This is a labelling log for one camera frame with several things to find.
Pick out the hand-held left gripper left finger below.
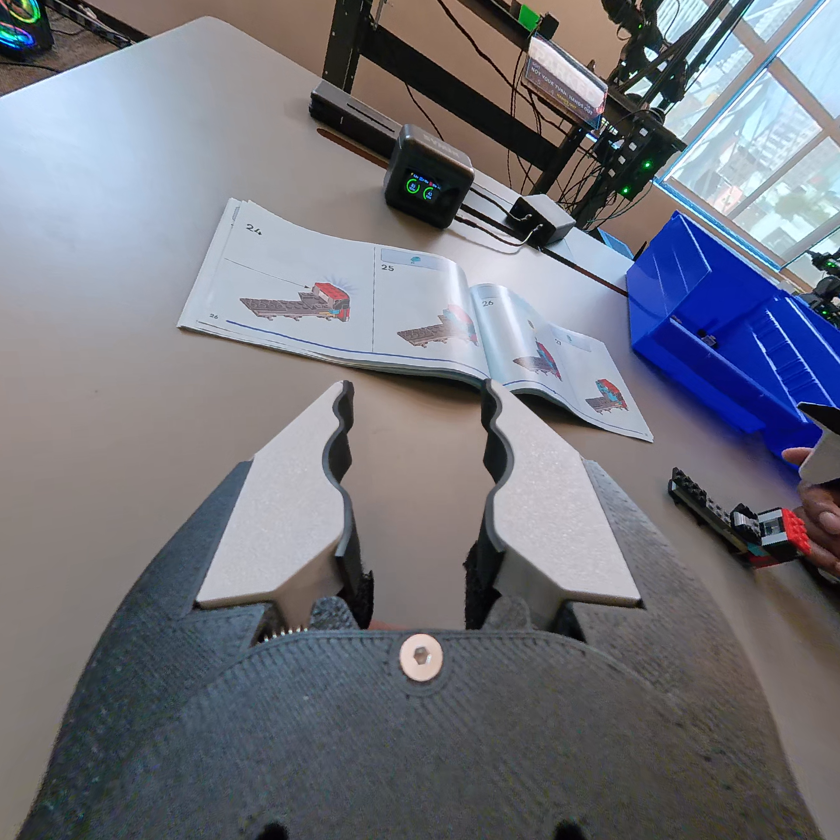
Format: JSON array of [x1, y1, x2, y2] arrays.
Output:
[[194, 381, 375, 627]]

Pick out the person's right hand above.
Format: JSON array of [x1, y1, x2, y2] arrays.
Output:
[[782, 448, 840, 583]]

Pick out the black cabled device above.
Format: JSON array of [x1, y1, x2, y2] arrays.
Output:
[[383, 122, 475, 231]]

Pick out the large window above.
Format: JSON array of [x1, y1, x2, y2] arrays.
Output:
[[656, 0, 840, 280]]

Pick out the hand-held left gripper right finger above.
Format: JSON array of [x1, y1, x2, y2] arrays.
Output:
[[465, 378, 644, 632]]

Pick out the red black toy brick build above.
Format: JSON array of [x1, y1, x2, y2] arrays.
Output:
[[730, 502, 812, 567]]

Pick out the long black toy brick assembly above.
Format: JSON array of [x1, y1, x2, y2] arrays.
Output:
[[668, 466, 775, 569]]

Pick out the instruction booklet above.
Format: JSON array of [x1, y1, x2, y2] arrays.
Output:
[[177, 197, 656, 445]]

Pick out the black hub green lights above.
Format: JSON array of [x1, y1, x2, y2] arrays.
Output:
[[592, 107, 688, 202]]

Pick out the blue plastic bin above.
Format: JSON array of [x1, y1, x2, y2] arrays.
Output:
[[625, 210, 821, 435], [755, 292, 840, 475]]

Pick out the small black flat box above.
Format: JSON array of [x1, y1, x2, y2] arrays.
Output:
[[508, 193, 578, 249]]

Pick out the white adjacent desk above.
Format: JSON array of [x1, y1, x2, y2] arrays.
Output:
[[543, 223, 649, 298]]

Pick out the black cable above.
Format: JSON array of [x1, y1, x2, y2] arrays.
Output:
[[458, 205, 546, 249], [467, 185, 534, 219]]

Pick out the black metal stand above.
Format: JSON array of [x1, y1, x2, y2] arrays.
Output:
[[646, 0, 756, 122]]

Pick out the lit computer tower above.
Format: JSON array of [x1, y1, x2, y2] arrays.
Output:
[[0, 0, 55, 61]]

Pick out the black metal desk frame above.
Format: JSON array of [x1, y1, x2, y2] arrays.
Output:
[[322, 0, 627, 198]]

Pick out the grey desk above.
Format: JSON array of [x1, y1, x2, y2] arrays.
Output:
[[0, 16, 840, 840]]

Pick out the clear acrylic sign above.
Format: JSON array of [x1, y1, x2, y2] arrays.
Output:
[[523, 31, 609, 130]]

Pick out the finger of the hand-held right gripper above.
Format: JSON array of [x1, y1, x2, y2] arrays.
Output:
[[796, 402, 840, 438], [798, 432, 840, 489]]

